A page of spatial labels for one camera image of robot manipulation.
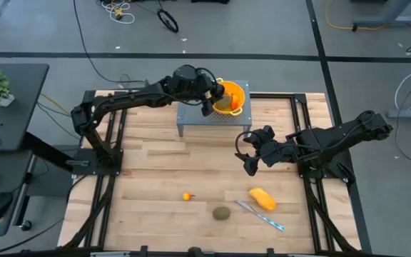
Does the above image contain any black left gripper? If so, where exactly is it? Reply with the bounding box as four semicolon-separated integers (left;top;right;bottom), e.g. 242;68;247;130
193;68;227;118

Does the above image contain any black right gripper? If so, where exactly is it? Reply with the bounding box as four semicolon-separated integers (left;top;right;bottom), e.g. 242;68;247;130
243;125;294;177

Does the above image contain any brown-green kiwi fruit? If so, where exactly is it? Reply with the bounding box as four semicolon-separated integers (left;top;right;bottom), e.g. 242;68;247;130
216;93;233;111
212;206;232;221

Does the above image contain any yellow plastic colander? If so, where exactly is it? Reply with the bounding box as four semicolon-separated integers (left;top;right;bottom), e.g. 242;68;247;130
209;77;246;117

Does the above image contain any knife with blue striped handle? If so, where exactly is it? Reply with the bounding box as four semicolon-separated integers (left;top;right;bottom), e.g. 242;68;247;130
234;199;285;232

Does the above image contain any grey perforated metal riser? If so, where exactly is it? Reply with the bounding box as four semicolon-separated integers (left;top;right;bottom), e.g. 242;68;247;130
176;79;253;138

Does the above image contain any grey desk foot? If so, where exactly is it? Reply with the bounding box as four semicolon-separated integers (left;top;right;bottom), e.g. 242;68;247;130
350;0;411;30
386;109;411;120

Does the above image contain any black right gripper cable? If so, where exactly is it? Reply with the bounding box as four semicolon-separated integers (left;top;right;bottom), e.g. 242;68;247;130
234;130;263;162

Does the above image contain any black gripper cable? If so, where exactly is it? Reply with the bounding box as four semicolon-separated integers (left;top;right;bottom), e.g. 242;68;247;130
194;66;221;87
234;130;263;162

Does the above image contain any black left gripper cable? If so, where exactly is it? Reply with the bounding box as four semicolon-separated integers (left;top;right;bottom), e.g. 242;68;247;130
194;66;221;87

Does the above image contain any black aluminium table frame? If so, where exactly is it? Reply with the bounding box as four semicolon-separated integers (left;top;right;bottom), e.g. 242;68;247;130
57;89;373;257

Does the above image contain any black coiled ring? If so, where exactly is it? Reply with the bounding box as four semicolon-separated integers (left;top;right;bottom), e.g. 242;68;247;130
156;9;180;34

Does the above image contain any white cable bundle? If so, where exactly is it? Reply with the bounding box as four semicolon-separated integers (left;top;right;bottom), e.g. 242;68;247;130
98;0;136;25

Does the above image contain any yellow floor cable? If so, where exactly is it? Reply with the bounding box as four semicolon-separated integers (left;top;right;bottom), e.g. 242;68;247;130
325;0;411;41
40;92;71;115

